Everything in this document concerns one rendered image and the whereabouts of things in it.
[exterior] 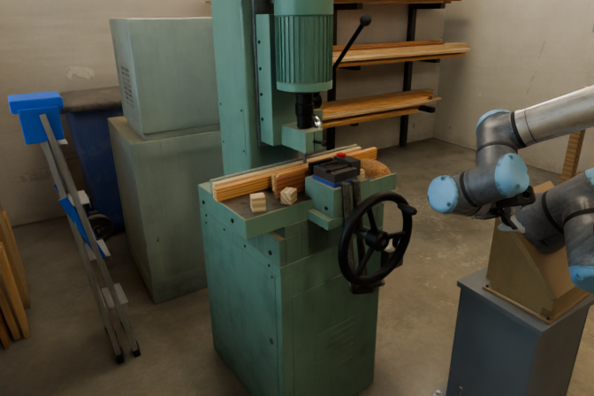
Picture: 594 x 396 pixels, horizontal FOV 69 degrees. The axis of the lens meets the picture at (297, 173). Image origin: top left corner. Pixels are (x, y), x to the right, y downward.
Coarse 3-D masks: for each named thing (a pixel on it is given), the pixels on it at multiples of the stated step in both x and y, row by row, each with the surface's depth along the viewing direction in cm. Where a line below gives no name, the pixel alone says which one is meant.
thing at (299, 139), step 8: (288, 128) 142; (296, 128) 140; (304, 128) 140; (312, 128) 140; (288, 136) 143; (296, 136) 139; (304, 136) 136; (312, 136) 137; (320, 136) 139; (288, 144) 144; (296, 144) 140; (304, 144) 137; (312, 144) 138; (320, 144) 140; (304, 152) 138
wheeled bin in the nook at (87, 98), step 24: (72, 96) 269; (96, 96) 266; (120, 96) 269; (72, 120) 261; (96, 120) 265; (96, 144) 270; (96, 168) 275; (96, 192) 280; (96, 216) 283; (120, 216) 295
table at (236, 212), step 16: (368, 176) 146; (384, 176) 146; (256, 192) 134; (272, 192) 134; (304, 192) 134; (224, 208) 126; (240, 208) 124; (272, 208) 123; (288, 208) 124; (304, 208) 128; (240, 224) 119; (256, 224) 119; (272, 224) 122; (288, 224) 126; (320, 224) 125; (336, 224) 124
